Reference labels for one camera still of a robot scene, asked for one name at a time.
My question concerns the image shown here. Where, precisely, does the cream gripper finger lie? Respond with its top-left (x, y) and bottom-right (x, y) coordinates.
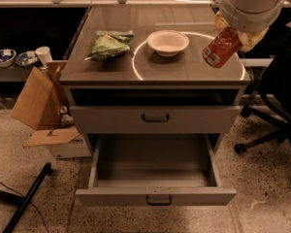
top-left (238, 29), bottom-right (268, 52)
top-left (214, 12), bottom-right (229, 34)

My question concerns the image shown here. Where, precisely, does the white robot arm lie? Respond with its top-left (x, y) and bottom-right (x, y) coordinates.
top-left (214, 0), bottom-right (291, 51)

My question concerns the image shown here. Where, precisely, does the grey drawer cabinet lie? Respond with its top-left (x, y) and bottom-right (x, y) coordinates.
top-left (60, 4), bottom-right (250, 148)

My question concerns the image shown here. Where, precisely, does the closed upper drawer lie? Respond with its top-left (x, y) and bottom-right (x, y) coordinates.
top-left (70, 106), bottom-right (240, 134)

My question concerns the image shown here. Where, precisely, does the open lower drawer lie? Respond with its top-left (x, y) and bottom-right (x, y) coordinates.
top-left (76, 134), bottom-right (236, 206)

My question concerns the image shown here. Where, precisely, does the black office chair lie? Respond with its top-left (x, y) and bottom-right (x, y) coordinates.
top-left (234, 8), bottom-right (291, 153)

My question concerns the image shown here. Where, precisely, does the white paper bowl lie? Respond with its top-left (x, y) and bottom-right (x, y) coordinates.
top-left (146, 30), bottom-right (189, 57)

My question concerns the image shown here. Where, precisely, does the green chip bag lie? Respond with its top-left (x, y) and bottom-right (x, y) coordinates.
top-left (85, 30), bottom-right (134, 61)

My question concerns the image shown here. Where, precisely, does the white paper cup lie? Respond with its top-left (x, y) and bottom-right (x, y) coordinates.
top-left (35, 47), bottom-right (52, 66)

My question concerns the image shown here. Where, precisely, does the open cardboard box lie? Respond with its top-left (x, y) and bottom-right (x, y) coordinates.
top-left (12, 61), bottom-right (91, 158)

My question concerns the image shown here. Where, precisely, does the blue patterned bowl right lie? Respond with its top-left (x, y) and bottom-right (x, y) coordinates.
top-left (15, 50), bottom-right (39, 67)

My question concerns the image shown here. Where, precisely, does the blue patterned bowl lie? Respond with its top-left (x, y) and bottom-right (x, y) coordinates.
top-left (15, 50), bottom-right (39, 67)
top-left (0, 49), bottom-right (16, 68)

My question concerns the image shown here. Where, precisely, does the blue patterned bowl left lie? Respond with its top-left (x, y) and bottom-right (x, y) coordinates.
top-left (0, 49), bottom-right (16, 68)

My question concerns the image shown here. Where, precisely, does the black stand leg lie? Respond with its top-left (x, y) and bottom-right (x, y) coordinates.
top-left (0, 162), bottom-right (52, 233)

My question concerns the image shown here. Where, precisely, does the black floor cable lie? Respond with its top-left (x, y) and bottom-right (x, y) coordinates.
top-left (0, 175), bottom-right (50, 233)

